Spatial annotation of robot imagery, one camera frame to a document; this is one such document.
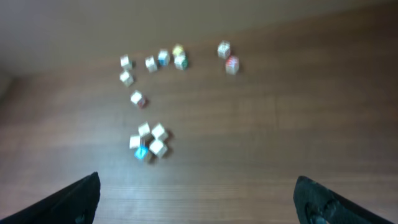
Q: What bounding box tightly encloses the wooden block green side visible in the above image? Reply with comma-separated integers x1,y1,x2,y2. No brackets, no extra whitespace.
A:
174,54,188,70

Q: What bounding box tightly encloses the wooden block red letter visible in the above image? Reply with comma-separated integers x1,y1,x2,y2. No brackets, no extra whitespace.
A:
145,55,157,73

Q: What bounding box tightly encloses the wooden block far right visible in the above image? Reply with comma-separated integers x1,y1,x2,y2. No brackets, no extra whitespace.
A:
217,40,231,59

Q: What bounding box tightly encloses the wooden block blue side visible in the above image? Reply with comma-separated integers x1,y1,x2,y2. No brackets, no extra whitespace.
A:
158,49,170,66

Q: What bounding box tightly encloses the wooden block top left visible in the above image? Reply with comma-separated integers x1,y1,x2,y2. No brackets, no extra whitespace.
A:
120,55,133,70

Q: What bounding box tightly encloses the wooden block red side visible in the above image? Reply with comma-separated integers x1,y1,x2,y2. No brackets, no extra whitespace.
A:
130,90,146,109

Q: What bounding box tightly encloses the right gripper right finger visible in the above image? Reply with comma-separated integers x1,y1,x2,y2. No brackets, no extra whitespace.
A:
293,176,392,224

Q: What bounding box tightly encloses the blue X wooden block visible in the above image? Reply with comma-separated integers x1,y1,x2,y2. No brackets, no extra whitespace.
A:
134,146,152,162

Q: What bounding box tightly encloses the yellow top wooden block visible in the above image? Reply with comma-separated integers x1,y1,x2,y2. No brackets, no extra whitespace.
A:
172,44,185,57

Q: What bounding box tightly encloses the plain wooden block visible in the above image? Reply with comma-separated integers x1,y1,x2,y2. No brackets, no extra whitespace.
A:
129,135,142,149

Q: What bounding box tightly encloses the wooden block teal side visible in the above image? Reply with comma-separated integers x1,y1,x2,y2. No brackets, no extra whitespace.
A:
149,139,168,158

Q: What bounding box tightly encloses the red top wooden block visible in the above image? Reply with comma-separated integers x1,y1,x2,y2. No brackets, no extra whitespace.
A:
225,56,239,75

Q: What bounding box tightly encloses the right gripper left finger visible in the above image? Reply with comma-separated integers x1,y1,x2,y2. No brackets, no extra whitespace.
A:
1,172,101,224

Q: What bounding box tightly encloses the wooden block yellow side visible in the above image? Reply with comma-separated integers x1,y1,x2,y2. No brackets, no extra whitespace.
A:
119,70,134,86

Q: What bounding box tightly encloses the wooden block blue Y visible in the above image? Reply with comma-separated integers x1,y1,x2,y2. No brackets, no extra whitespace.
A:
138,122,152,139

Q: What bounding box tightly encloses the wooden block green picture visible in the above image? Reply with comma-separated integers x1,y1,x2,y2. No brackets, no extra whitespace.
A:
151,123,169,141

